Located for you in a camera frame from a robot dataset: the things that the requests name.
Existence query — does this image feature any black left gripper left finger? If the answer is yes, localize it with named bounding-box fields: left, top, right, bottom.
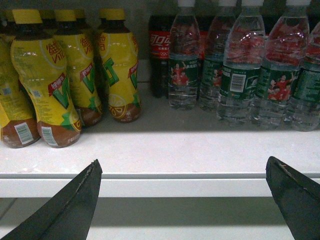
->
left=2, top=159, right=103, bottom=240

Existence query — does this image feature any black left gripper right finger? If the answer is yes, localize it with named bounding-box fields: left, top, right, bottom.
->
left=266, top=156, right=320, bottom=240

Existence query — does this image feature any clear water bottle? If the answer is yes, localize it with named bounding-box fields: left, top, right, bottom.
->
left=285, top=24, right=320, bottom=132

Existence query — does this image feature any white lower shelf board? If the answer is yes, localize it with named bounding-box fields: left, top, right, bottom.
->
left=0, top=197, right=320, bottom=240

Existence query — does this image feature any white metal shelf board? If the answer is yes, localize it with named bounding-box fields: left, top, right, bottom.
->
left=0, top=58, right=320, bottom=199

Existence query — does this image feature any water bottle barcode label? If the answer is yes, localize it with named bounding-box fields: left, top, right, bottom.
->
left=216, top=0, right=265, bottom=126

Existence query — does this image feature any water bottle athletes label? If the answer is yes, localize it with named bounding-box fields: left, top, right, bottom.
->
left=250, top=0, right=311, bottom=130

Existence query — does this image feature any water bottle right rear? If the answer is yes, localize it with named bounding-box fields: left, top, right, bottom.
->
left=199, top=0, right=237, bottom=113

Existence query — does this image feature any water bottle far left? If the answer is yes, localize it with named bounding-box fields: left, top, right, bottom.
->
left=167, top=0, right=200, bottom=110

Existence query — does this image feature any lemon tea bottle far left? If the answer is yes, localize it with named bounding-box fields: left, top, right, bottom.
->
left=0, top=10, right=40, bottom=148

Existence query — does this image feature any yellow lemon tea bottle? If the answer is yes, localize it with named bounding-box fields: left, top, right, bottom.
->
left=98, top=8, right=142, bottom=123

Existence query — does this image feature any cola bottle olympic label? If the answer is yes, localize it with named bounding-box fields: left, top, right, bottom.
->
left=148, top=15, right=175, bottom=98

